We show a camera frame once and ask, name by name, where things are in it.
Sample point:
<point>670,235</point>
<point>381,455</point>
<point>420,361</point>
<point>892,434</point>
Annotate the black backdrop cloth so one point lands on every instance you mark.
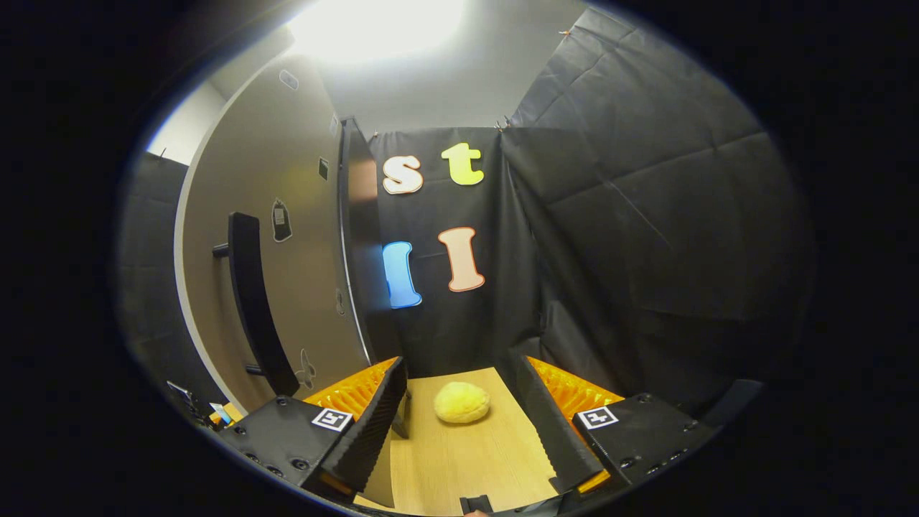
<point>632,215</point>

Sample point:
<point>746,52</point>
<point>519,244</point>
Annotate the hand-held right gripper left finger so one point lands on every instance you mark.
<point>370,424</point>

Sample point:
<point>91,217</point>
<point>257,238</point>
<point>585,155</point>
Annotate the blue and white bottle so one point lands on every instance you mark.
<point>220,413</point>

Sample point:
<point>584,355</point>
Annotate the grey cabinet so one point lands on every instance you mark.
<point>359,230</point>

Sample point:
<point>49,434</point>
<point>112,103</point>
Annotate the grey cabinet door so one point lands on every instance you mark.
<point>287,158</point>

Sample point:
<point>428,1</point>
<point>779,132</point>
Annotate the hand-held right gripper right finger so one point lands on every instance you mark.
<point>549,431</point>

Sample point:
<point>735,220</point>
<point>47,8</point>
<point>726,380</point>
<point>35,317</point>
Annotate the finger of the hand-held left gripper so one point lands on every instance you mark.
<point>187,398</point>

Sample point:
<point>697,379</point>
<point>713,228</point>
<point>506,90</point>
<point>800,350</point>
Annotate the ceiling light panel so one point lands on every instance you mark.
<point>377,25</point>

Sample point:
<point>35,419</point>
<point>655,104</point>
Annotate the yellow fluffy ball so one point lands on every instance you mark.
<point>462,402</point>

